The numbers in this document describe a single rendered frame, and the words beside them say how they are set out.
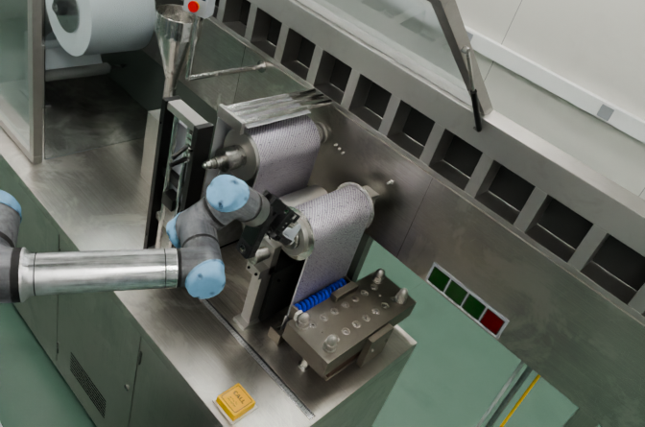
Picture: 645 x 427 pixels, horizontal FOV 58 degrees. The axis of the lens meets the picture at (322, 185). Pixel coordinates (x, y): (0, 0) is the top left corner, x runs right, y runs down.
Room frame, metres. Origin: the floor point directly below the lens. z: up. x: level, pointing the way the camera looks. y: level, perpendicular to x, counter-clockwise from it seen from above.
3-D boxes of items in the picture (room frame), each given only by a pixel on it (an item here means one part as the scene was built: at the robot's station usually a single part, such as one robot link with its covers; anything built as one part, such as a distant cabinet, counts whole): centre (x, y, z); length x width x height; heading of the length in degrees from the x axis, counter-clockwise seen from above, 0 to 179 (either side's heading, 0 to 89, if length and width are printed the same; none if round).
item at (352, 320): (1.22, -0.20, 1.00); 0.40 x 0.16 x 0.06; 146
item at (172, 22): (1.68, 0.57, 1.50); 0.14 x 0.14 x 0.06
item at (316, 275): (1.26, -0.09, 1.08); 0.23 x 0.01 x 0.18; 146
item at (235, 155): (1.31, 0.26, 1.33); 0.06 x 0.06 x 0.06; 56
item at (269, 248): (1.18, 0.09, 1.05); 0.06 x 0.05 x 0.31; 146
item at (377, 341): (1.18, -0.29, 0.96); 0.10 x 0.03 x 0.11; 146
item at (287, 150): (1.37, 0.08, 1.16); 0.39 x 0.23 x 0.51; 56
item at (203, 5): (1.52, 0.47, 1.66); 0.07 x 0.07 x 0.10; 82
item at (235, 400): (0.91, 0.04, 0.91); 0.07 x 0.07 x 0.02; 56
